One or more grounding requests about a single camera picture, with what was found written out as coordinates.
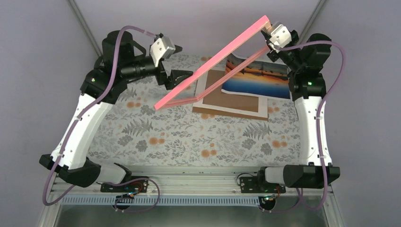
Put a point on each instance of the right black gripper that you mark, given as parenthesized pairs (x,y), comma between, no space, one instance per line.
(271,56)

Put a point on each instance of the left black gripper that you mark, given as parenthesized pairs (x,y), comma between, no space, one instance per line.
(170,81)

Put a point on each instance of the sunset lake photo print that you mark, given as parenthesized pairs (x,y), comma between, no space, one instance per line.
(261,78)

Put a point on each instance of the pink wooden picture frame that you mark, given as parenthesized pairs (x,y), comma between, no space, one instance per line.
(170,101)

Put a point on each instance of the brown frame backing board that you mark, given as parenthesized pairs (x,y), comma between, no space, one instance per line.
(220,103)

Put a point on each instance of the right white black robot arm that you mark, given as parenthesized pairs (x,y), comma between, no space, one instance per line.
(308,91)

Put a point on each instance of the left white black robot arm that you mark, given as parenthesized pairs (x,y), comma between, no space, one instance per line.
(122,62)

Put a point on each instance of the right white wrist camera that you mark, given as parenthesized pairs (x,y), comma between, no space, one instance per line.
(280,36)

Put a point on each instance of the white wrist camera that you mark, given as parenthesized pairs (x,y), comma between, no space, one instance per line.
(162,48)
(280,36)

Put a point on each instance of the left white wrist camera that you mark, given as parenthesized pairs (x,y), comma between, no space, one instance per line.
(162,48)

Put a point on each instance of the aluminium mounting rail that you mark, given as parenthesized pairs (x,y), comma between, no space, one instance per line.
(177,180)

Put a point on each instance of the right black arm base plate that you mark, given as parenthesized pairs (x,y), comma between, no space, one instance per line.
(250,184)

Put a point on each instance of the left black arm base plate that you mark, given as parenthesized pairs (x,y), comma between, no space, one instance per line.
(138,186)

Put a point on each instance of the grey slotted cable duct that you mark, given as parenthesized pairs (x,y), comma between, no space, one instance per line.
(164,200)

